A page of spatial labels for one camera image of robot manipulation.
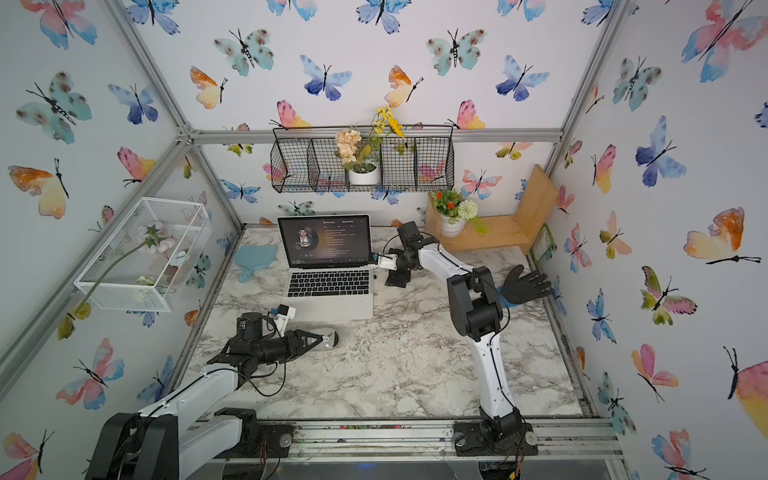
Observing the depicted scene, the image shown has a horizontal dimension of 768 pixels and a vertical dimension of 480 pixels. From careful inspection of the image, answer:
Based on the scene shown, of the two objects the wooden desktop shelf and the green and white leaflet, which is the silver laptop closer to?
the wooden desktop shelf

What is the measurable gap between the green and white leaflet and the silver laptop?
61 cm

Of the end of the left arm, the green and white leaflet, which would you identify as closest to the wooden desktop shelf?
the green and white leaflet

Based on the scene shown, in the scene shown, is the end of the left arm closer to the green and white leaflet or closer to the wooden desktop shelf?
the wooden desktop shelf

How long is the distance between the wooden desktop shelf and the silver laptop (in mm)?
267

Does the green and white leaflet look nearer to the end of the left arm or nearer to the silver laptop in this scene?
the silver laptop

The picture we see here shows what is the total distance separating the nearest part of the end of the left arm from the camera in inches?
26.0

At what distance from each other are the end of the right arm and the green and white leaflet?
50cm

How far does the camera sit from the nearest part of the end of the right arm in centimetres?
80

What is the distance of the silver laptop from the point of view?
100cm

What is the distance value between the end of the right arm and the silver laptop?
0.39ft

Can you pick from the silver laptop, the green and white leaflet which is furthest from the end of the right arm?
the green and white leaflet

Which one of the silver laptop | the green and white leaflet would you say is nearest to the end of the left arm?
the silver laptop

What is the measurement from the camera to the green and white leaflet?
1.08 meters

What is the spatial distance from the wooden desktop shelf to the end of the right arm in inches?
5.0
